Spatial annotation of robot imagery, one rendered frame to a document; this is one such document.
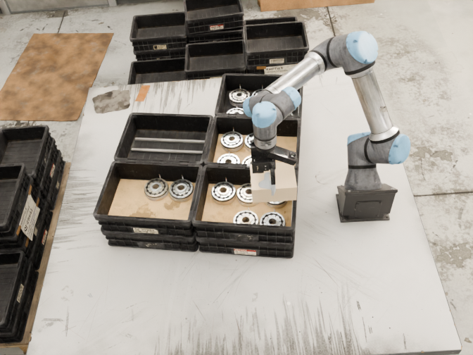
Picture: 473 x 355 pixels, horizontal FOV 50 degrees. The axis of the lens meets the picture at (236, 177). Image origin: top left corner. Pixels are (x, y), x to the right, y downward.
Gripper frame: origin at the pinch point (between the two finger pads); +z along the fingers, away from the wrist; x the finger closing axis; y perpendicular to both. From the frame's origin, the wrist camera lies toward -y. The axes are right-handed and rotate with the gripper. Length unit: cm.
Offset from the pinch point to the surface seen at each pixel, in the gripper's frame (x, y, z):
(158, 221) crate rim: 3.1, 45.3, 16.6
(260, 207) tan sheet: -7.4, 5.0, 26.8
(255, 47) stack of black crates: -163, 0, 61
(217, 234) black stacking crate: 5.4, 23.1, 24.9
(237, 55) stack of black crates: -171, 12, 72
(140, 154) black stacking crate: -42, 58, 27
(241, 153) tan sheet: -38.0, 11.9, 26.8
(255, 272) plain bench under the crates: 15.6, 9.3, 39.7
